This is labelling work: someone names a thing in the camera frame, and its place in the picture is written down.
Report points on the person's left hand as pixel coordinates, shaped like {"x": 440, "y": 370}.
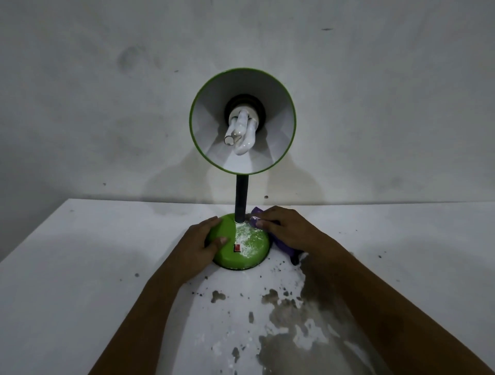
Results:
{"x": 191, "y": 249}

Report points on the person's right hand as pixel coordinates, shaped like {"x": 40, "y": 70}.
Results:
{"x": 297, "y": 233}

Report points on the person's right thumb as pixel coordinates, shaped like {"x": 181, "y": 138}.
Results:
{"x": 267, "y": 224}

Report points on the person's left thumb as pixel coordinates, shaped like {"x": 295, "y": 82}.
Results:
{"x": 217, "y": 243}

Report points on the green desk lamp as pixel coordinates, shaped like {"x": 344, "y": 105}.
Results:
{"x": 253, "y": 247}

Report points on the purple cleaning cloth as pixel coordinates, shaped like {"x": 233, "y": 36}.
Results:
{"x": 285, "y": 250}

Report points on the person's right forearm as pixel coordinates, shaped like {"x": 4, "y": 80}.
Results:
{"x": 386, "y": 320}

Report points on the person's left forearm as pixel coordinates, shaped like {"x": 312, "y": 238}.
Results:
{"x": 145, "y": 320}

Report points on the white spiral light bulb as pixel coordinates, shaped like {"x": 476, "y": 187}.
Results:
{"x": 244, "y": 131}

